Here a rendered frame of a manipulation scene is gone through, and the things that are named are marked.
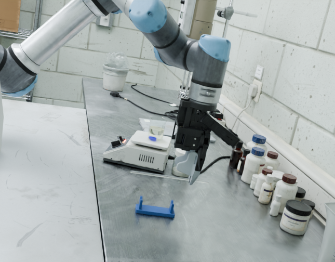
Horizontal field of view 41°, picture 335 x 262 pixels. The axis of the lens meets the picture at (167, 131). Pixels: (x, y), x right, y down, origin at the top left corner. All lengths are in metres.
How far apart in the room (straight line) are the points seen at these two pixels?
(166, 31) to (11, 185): 0.55
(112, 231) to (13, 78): 0.61
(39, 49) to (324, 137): 0.91
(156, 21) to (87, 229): 0.48
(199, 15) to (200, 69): 0.76
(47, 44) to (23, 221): 0.58
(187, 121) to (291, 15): 0.85
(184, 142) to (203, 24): 0.80
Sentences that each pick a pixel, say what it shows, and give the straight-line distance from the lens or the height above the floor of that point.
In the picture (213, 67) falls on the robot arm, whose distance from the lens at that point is 1.02.
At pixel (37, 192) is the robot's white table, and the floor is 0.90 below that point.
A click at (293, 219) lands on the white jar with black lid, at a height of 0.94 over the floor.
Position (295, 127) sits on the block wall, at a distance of 1.63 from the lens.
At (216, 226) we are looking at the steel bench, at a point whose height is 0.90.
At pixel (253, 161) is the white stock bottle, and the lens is 1.46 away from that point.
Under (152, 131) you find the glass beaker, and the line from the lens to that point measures 1.40.
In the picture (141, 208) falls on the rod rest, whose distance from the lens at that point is 1.15.
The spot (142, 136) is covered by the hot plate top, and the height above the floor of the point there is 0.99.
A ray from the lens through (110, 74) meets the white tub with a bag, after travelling 2.40.
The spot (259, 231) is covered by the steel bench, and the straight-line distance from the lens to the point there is 1.20.
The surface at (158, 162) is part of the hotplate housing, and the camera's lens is 1.39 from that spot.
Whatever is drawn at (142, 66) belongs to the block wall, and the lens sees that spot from 3.88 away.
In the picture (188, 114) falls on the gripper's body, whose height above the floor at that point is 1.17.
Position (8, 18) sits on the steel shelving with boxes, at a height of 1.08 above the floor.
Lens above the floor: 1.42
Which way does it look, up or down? 16 degrees down
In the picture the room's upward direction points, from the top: 11 degrees clockwise
